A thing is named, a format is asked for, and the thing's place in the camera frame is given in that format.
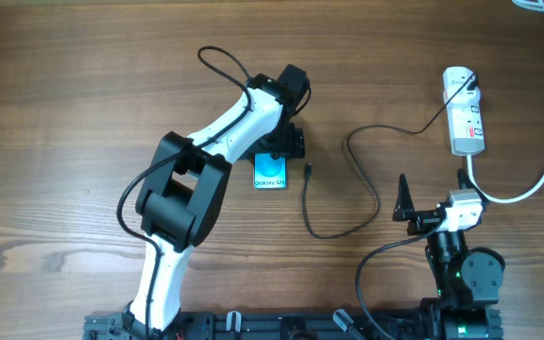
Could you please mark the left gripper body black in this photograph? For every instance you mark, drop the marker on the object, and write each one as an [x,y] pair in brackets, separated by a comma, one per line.
[280,141]

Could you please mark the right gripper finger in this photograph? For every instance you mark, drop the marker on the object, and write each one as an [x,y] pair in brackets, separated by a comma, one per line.
[465,183]
[404,208]

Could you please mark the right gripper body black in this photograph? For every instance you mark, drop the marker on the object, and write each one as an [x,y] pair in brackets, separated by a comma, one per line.
[424,221]

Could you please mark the Galaxy smartphone with teal screen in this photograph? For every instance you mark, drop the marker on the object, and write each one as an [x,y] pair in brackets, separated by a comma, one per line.
[269,173]

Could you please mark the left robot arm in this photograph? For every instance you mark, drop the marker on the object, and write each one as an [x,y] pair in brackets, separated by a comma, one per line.
[183,189]

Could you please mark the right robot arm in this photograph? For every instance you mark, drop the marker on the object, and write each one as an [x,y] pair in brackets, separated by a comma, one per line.
[468,280]

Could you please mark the white USB charger adapter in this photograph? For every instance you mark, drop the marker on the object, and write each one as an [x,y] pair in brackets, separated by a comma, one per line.
[460,87]

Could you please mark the white power strip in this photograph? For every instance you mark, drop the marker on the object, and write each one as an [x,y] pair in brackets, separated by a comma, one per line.
[466,130]

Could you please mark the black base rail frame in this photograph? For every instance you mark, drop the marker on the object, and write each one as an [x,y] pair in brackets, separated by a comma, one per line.
[398,324]

